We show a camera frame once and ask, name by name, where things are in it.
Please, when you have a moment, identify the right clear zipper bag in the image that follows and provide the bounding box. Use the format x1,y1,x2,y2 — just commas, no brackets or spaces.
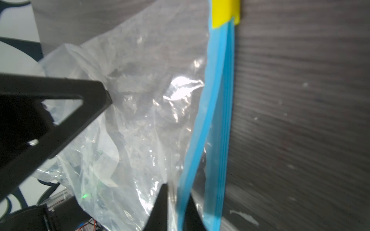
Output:
34,1,240,231

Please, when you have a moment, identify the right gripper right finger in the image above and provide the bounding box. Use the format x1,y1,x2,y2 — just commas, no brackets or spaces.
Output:
143,183,206,231

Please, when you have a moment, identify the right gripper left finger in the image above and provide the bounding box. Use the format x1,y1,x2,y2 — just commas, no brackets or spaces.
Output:
1,73,112,199

